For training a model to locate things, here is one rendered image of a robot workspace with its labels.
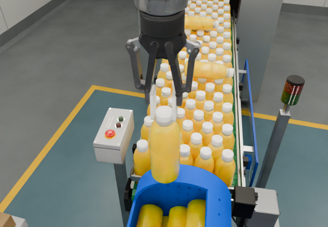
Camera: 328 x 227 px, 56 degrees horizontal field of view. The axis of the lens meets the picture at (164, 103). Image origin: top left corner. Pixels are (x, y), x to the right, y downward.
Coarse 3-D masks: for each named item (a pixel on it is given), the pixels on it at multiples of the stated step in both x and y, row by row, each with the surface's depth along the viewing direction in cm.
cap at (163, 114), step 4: (160, 108) 65; (164, 108) 65; (168, 108) 65; (156, 112) 64; (160, 112) 64; (164, 112) 64; (168, 112) 64; (156, 116) 64; (160, 116) 63; (164, 116) 63; (168, 116) 63; (160, 120) 64; (164, 120) 64; (168, 120) 64
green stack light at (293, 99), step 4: (284, 92) 115; (284, 96) 115; (288, 96) 113; (292, 96) 113; (296, 96) 113; (284, 100) 116; (288, 100) 114; (292, 100) 114; (296, 100) 114; (288, 104) 115; (292, 104) 115
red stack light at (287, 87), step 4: (288, 84) 111; (284, 88) 114; (288, 88) 112; (292, 88) 111; (296, 88) 110; (300, 88) 111; (288, 92) 113; (292, 92) 112; (296, 92) 111; (300, 92) 112
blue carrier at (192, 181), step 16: (144, 176) 88; (192, 176) 82; (208, 176) 83; (144, 192) 95; (160, 192) 93; (176, 192) 92; (192, 192) 91; (208, 192) 80; (224, 192) 84; (208, 208) 76; (224, 208) 80; (128, 224) 83; (208, 224) 73; (224, 224) 77
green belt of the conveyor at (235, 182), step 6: (234, 96) 162; (234, 102) 158; (234, 108) 154; (234, 114) 151; (234, 120) 148; (234, 126) 144; (234, 132) 141; (234, 144) 135; (234, 150) 133; (234, 156) 130; (234, 174) 123; (234, 180) 121; (132, 192) 117; (132, 198) 117
